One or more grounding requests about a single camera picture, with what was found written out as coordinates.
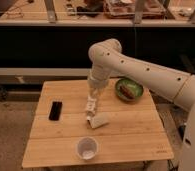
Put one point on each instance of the black smartphone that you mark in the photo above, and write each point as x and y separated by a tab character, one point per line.
55	111

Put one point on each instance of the long wooden bench beam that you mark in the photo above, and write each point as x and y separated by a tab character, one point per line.
39	75

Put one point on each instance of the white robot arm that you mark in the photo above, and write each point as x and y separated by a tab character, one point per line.
174	85

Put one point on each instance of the clear plastic cup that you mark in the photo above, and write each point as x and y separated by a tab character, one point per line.
87	148

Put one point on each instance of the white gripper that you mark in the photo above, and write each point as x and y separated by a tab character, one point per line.
92	103

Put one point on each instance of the wooden table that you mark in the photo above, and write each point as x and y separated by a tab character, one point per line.
134	132

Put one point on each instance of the green bowl with food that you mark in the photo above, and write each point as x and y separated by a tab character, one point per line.
128	90

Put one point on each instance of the cluttered background workbench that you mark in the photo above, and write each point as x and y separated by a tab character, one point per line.
101	13

